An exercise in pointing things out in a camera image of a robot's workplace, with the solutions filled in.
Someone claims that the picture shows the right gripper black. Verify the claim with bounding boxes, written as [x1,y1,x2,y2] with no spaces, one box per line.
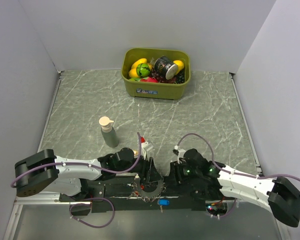
[164,159,201,186]

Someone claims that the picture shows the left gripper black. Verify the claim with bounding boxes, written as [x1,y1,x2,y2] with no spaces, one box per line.
[116,151,164,182]

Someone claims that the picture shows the large keyring with small rings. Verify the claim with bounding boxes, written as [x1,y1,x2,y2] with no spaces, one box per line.
[126,174,166,203]

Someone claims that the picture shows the blue tag key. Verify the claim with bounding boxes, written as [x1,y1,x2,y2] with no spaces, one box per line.
[157,198,170,213]

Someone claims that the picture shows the olive green plastic bin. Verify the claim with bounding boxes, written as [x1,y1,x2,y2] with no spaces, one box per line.
[121,47,191,100]

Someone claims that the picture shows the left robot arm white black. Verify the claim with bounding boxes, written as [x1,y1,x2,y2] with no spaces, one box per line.
[11,147,164,201]

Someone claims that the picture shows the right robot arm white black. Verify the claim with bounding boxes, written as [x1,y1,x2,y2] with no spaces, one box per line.
[166,146,300,228]

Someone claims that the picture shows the grey bottle with beige cap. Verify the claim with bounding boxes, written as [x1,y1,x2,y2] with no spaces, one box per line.
[99,116,119,148]

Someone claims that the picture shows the dark grapes bunch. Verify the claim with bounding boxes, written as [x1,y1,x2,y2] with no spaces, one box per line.
[149,69,186,84]

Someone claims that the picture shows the red toy fruit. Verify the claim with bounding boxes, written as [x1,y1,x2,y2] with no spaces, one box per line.
[140,77,158,83]

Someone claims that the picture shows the green watermelon toy ball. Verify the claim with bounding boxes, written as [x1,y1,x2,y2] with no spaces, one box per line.
[136,63,151,78]

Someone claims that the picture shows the yellow toy lemon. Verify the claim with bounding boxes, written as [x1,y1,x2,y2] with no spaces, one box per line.
[173,60,185,73]

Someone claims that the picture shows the black paper cup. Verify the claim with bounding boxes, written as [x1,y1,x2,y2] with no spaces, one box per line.
[154,56,178,80]

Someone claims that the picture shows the yellow toy mango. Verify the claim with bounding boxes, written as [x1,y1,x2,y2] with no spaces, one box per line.
[131,58,148,69]

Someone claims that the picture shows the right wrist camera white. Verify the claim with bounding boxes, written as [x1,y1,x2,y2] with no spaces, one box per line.
[172,145,186,164]

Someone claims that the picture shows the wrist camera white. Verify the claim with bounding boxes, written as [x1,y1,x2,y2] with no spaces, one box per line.
[172,145,186,164]
[140,137,154,161]

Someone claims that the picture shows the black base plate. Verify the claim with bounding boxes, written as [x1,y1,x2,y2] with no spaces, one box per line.
[59,176,234,214]

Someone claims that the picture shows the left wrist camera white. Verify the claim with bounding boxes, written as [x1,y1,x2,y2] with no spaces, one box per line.
[140,137,154,161]

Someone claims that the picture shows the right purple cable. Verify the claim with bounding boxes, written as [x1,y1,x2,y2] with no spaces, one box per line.
[177,132,300,220]

